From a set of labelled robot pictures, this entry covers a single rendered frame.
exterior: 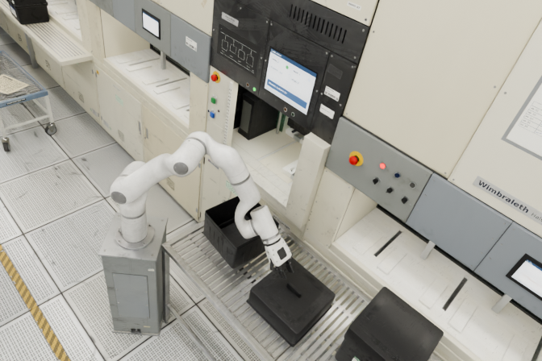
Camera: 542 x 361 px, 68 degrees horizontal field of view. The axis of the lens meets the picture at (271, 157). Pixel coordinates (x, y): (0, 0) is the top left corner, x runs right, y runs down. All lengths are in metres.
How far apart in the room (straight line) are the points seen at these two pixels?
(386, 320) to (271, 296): 0.50
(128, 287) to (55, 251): 0.99
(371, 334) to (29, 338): 1.96
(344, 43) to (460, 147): 0.58
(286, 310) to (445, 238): 0.73
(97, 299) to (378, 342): 1.83
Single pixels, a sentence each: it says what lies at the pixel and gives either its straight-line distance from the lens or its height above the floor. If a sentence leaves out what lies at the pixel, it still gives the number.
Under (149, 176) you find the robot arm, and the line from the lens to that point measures 1.76.
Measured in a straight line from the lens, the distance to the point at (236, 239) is 2.15.
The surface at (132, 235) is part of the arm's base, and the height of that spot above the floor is 0.83.
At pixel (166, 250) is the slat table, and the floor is 0.76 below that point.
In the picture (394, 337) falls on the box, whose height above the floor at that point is 1.01.
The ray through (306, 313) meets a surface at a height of 0.86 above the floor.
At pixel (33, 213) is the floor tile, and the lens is 3.47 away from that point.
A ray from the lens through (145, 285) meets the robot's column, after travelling 2.28.
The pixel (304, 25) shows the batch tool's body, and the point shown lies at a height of 1.85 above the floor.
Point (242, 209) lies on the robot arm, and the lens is 1.69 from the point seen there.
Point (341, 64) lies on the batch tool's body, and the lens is 1.67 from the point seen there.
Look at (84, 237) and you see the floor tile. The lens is 3.22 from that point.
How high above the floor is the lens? 2.43
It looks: 38 degrees down
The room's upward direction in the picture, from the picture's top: 11 degrees clockwise
